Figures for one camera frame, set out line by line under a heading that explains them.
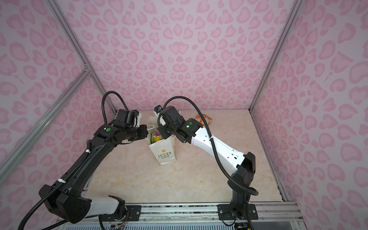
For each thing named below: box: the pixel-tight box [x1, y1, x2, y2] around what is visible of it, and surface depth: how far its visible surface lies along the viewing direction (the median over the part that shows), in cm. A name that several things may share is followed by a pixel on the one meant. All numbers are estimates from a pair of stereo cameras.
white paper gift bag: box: [146, 115, 177, 165], surface depth 81 cm
